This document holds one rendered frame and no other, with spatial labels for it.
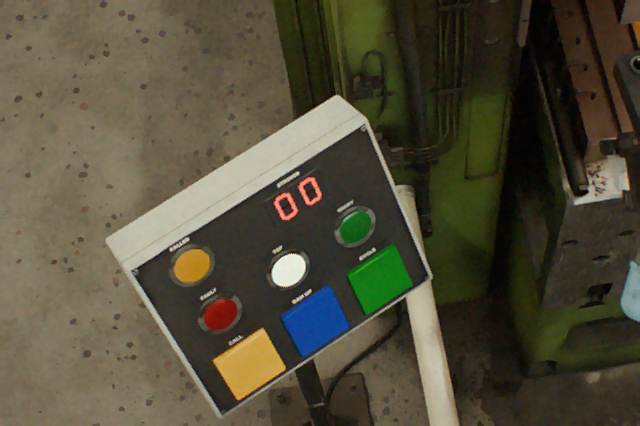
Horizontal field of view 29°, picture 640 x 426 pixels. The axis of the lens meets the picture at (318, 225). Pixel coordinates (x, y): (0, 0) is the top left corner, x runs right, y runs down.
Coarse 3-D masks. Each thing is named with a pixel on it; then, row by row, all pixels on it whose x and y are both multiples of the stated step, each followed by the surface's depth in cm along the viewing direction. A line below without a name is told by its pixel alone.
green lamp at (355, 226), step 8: (352, 216) 151; (360, 216) 152; (368, 216) 152; (344, 224) 151; (352, 224) 152; (360, 224) 152; (368, 224) 153; (344, 232) 152; (352, 232) 152; (360, 232) 153; (368, 232) 153; (344, 240) 152; (352, 240) 153
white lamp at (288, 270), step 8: (288, 256) 149; (296, 256) 150; (280, 264) 149; (288, 264) 150; (296, 264) 151; (304, 264) 151; (272, 272) 150; (280, 272) 150; (288, 272) 150; (296, 272) 151; (280, 280) 151; (288, 280) 151; (296, 280) 152
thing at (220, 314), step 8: (216, 304) 148; (224, 304) 148; (232, 304) 149; (208, 312) 148; (216, 312) 148; (224, 312) 149; (232, 312) 150; (208, 320) 148; (216, 320) 149; (224, 320) 150; (232, 320) 150; (216, 328) 150; (224, 328) 150
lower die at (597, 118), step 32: (544, 0) 180; (576, 0) 175; (608, 0) 174; (576, 32) 173; (608, 32) 172; (608, 64) 170; (576, 96) 169; (608, 96) 169; (576, 128) 173; (608, 128) 167
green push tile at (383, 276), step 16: (384, 256) 156; (400, 256) 157; (352, 272) 155; (368, 272) 156; (384, 272) 157; (400, 272) 158; (352, 288) 157; (368, 288) 157; (384, 288) 158; (400, 288) 160; (368, 304) 158
